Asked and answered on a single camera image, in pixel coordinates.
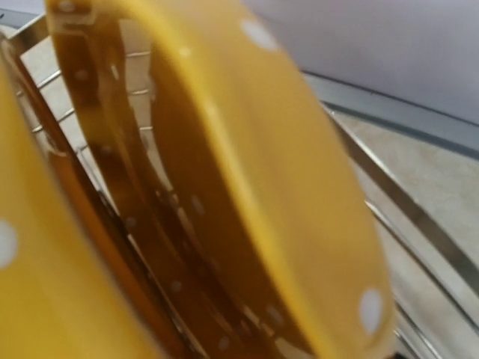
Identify yellow polka dot plate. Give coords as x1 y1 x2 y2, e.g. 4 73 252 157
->
1 71 165 358
46 1 396 358

